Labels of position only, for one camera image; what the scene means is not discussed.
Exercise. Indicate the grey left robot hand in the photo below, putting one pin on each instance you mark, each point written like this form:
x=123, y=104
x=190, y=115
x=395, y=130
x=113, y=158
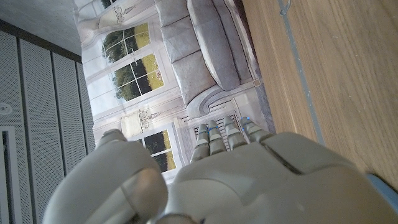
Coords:
x=248, y=186

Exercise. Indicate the long ceiling light slot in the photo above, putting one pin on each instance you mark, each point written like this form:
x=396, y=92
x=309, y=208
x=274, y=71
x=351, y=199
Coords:
x=11, y=174

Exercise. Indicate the round ceiling sprinkler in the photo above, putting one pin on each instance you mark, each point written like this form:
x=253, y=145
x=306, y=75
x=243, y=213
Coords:
x=4, y=109

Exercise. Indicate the printed living room backdrop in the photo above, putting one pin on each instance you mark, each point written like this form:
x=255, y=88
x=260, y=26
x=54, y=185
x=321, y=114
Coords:
x=186, y=62

